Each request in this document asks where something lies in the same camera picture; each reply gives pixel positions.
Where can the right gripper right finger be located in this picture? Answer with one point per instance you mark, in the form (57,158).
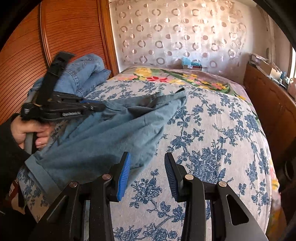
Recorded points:
(231,220)

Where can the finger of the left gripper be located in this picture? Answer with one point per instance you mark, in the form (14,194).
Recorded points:
(65,111)
(66,98)

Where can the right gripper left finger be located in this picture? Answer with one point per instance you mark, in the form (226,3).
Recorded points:
(85,208)

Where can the teal blue pants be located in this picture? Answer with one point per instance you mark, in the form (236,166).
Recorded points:
(89,146)

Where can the person's left hand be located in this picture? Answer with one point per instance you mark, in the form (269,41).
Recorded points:
(20,129)

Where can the folded blue denim jeans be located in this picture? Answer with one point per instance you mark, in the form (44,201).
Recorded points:
(83,75)

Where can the wooden slatted wardrobe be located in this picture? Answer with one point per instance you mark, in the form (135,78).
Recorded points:
(78,27)

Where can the circle patterned sheer curtain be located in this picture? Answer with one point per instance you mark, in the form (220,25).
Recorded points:
(165,33)

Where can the blue tissue box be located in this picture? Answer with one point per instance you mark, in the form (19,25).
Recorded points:
(191,64)

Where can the long wooden sideboard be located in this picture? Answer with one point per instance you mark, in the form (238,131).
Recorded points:
(276,113)

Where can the colourful floral blanket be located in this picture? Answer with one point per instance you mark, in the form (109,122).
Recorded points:
(180,78)

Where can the cardboard box on sideboard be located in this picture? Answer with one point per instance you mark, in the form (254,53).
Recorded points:
(270,70)

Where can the bright window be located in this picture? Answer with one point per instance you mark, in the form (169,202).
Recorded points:
(292,63)

